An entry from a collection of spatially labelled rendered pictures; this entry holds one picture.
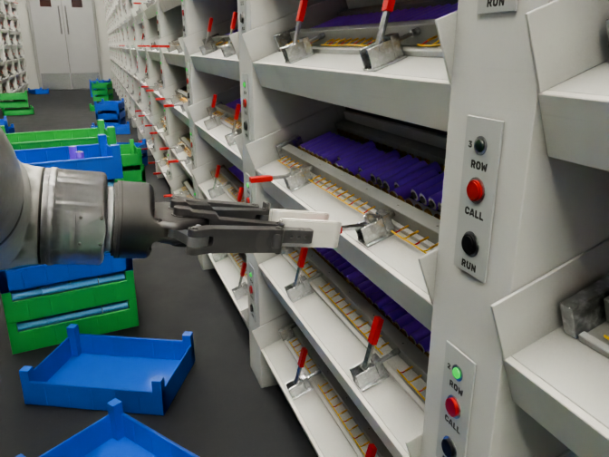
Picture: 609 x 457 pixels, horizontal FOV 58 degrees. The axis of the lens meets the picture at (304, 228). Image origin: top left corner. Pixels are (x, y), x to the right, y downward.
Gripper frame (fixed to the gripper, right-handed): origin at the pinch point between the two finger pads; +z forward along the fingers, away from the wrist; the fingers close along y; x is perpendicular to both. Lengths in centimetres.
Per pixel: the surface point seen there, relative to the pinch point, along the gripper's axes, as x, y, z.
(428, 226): 3.0, 7.3, 10.7
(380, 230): 0.4, 0.9, 8.9
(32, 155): -13, -99, -35
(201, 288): -50, -100, 12
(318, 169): 2.8, -23.5, 10.6
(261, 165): -1.1, -44.4, 7.9
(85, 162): -11, -82, -23
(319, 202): -0.9, -16.7, 8.7
